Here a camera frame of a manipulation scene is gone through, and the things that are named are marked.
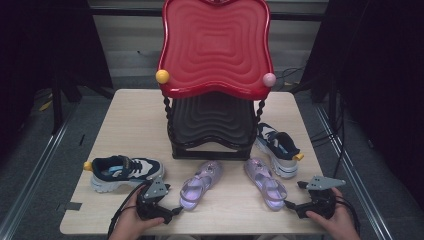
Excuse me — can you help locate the grey tape piece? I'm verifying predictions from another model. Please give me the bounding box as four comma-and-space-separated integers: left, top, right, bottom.
64, 201, 83, 212

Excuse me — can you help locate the left hand-held gripper black cable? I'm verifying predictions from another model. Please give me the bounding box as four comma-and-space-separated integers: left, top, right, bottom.
107, 184, 148, 239

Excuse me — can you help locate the yellow strip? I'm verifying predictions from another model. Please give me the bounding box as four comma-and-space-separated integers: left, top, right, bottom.
38, 99, 54, 113

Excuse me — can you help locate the red and black shoe rack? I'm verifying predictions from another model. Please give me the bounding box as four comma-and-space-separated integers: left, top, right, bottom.
155, 0, 278, 162

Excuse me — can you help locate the navy and white sneaker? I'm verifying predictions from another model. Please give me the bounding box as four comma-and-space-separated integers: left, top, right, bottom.
254, 122, 305, 179
83, 154, 166, 194

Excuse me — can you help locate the right hand-held gripper black cable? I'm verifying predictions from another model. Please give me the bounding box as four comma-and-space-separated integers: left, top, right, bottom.
334, 194, 362, 234

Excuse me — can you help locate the translucent purple jelly sandal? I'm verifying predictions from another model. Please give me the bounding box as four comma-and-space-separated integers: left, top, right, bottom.
243, 157, 288, 212
179, 160, 224, 212

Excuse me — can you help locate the person's right hand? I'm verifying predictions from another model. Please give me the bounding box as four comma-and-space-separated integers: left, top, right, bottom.
305, 187, 362, 240

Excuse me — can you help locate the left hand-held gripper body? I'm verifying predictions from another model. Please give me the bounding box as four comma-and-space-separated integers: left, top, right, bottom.
135, 178, 169, 223

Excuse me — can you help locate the metal floor rail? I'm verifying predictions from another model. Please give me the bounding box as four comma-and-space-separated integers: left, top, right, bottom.
313, 103, 396, 240
0, 99, 83, 240

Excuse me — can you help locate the black curtain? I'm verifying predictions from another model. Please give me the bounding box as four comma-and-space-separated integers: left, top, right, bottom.
299, 0, 424, 209
0, 0, 114, 158

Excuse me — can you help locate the black floor cable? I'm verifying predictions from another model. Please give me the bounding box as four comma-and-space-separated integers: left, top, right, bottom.
276, 66, 306, 89
308, 93, 348, 179

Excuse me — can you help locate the black metal stand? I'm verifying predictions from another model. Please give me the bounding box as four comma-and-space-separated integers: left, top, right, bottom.
49, 76, 83, 136

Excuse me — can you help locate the person's left hand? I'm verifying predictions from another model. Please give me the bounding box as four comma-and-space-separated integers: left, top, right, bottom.
108, 189, 166, 240

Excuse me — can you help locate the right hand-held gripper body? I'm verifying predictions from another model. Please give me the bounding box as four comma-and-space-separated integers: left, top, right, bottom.
305, 175, 347, 219

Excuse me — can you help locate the hand-held gripper black cable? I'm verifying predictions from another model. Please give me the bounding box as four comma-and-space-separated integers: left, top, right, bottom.
107, 184, 148, 239
334, 194, 362, 234

